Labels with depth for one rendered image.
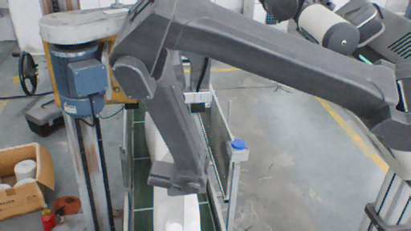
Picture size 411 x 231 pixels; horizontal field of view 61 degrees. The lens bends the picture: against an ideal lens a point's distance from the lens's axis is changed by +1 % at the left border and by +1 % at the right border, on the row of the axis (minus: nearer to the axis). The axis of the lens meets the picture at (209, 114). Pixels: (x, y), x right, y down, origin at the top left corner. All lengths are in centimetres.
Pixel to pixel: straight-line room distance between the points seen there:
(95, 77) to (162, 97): 64
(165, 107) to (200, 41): 16
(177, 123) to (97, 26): 65
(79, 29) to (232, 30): 77
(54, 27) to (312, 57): 85
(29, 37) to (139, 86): 396
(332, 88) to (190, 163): 34
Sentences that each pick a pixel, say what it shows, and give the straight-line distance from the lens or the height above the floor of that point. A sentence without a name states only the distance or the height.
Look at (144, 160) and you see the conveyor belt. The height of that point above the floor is 38.
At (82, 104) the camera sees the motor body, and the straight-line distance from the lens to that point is 125.
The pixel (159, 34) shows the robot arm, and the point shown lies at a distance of 40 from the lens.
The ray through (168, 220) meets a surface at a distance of 124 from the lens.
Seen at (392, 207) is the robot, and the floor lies 102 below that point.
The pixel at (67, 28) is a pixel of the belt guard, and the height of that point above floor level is 141.
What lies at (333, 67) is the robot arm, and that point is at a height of 158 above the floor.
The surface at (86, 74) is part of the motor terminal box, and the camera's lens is 113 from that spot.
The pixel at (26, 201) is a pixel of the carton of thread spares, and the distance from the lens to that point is 251.
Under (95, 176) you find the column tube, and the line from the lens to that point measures 178.
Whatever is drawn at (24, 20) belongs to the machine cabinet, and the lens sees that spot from 434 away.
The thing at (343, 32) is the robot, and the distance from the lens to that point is 71.
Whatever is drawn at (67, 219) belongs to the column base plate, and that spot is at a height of 2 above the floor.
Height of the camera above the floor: 175
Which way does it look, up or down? 32 degrees down
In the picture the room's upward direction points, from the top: 3 degrees clockwise
